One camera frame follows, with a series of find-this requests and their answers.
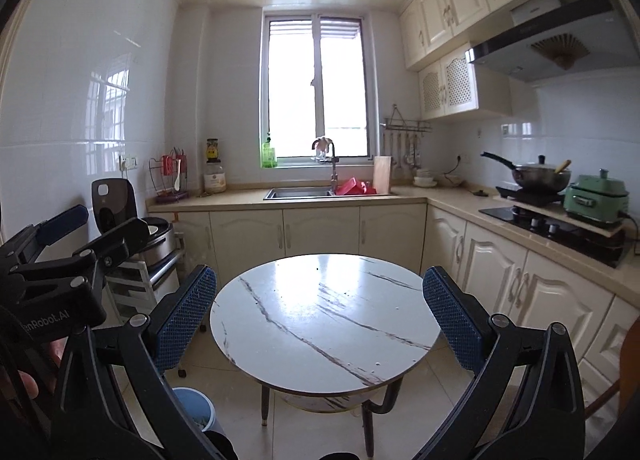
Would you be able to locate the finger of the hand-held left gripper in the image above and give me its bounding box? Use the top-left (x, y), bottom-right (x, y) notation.
top-left (7, 216), bottom-right (151, 285)
top-left (0, 204), bottom-right (91, 263)

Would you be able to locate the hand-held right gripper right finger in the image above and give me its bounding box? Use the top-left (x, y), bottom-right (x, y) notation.
top-left (415, 266), bottom-right (586, 460)

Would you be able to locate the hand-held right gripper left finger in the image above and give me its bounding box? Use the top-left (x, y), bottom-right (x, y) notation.
top-left (50, 265), bottom-right (238, 460)

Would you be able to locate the blue trash bin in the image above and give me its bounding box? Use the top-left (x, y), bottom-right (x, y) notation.
top-left (172, 386), bottom-right (219, 441)

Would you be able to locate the person's left hand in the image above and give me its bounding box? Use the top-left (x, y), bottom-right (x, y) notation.
top-left (15, 337), bottom-right (63, 403)

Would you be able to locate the rice cooker with open lid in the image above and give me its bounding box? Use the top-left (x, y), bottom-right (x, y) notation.
top-left (91, 178), bottom-right (178, 268)

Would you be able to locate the white rolling cart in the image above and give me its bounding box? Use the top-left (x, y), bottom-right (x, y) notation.
top-left (102, 240), bottom-right (208, 376)

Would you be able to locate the large glass jar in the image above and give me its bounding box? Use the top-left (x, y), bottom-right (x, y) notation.
top-left (204, 162), bottom-right (227, 195)

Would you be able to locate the round marble table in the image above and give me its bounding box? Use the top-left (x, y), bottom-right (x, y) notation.
top-left (209, 253), bottom-right (442, 458)

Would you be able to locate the black gas stove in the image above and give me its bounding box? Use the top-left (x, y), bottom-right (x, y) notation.
top-left (479, 205), bottom-right (631, 268)

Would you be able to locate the black induction cooker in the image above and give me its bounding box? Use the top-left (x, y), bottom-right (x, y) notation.
top-left (495, 185), bottom-right (566, 207)

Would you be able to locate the wooden cutting board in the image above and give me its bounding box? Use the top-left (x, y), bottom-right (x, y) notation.
top-left (372, 156), bottom-right (393, 195)

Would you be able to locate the red plastic basin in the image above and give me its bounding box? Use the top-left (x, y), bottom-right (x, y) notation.
top-left (335, 178), bottom-right (377, 197)

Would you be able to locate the steel kitchen sink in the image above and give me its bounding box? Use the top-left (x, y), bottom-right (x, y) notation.
top-left (264, 186), bottom-right (337, 201)

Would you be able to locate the green soap bottle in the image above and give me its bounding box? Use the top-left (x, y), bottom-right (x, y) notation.
top-left (261, 134), bottom-right (278, 169)

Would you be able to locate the light wooden board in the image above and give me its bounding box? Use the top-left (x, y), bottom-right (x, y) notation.
top-left (515, 202), bottom-right (627, 239)

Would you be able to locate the green electric pot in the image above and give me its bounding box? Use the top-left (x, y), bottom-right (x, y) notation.
top-left (563, 169), bottom-right (632, 229)

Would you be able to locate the steel kitchen faucet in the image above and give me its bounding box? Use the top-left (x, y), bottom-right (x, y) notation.
top-left (312, 136), bottom-right (341, 193)

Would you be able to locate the brown wooden chair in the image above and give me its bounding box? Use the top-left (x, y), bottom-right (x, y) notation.
top-left (585, 317), bottom-right (640, 421)

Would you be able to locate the white framed window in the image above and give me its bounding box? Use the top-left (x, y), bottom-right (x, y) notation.
top-left (260, 10), bottom-right (373, 163)

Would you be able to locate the cream lattice door cabinet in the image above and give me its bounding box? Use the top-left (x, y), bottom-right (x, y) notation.
top-left (417, 52), bottom-right (513, 121)

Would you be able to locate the grey range hood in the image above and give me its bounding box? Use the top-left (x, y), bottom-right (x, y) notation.
top-left (465, 0), bottom-right (633, 83)

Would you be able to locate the brown folding fan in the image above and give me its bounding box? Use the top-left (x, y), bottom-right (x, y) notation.
top-left (530, 34), bottom-right (586, 70)

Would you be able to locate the wire dish rack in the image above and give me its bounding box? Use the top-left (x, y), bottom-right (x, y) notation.
top-left (148, 147), bottom-right (191, 205)

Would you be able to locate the wall utensil rack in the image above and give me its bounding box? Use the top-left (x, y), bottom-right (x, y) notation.
top-left (382, 104), bottom-right (433, 173)

